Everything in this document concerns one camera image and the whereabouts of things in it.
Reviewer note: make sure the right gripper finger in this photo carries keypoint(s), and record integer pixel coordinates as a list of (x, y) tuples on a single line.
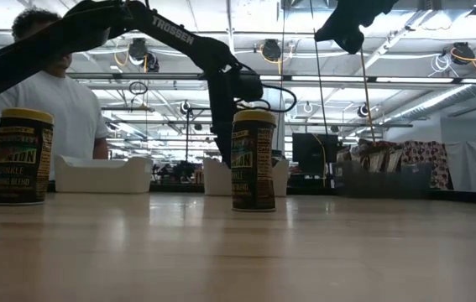
[(344, 35)]

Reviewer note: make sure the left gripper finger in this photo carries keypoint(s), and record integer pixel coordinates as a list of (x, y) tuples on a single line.
[(226, 147)]

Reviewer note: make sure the yellow-lid spice jar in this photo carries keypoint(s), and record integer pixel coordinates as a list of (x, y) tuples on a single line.
[(21, 168), (252, 168)]

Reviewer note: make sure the brown spice packet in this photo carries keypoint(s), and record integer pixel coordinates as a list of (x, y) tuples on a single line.
[(396, 161), (382, 159), (365, 157), (344, 157)]

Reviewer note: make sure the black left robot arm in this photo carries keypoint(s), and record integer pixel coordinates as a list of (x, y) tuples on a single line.
[(170, 31)]

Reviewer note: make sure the black metal stand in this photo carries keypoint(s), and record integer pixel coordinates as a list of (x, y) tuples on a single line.
[(197, 109)]

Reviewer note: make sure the white plastic bin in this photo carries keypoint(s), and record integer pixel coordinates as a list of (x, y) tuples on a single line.
[(103, 178), (216, 180)]

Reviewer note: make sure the long ceiling light bar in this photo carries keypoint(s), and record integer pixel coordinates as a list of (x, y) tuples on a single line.
[(325, 79)]

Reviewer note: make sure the white building column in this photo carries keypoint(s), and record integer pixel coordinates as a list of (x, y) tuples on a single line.
[(273, 98)]

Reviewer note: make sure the black background equipment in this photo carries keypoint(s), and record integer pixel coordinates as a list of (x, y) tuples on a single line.
[(174, 172)]

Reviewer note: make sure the black background monitor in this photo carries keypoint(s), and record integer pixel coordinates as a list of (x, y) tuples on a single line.
[(313, 153)]

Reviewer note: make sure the red patterned fabric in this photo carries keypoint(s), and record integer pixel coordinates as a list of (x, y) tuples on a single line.
[(424, 163)]

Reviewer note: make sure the person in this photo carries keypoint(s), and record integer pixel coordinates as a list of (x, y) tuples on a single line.
[(69, 117)]

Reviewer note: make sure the grey translucent plastic bin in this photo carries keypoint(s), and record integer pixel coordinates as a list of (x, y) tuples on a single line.
[(384, 186)]

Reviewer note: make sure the white draped sheet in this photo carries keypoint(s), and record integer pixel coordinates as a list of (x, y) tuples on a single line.
[(468, 168)]

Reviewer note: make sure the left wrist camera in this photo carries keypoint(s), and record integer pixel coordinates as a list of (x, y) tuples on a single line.
[(246, 86)]

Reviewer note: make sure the black aluminium table frame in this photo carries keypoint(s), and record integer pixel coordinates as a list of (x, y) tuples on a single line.
[(170, 189)]

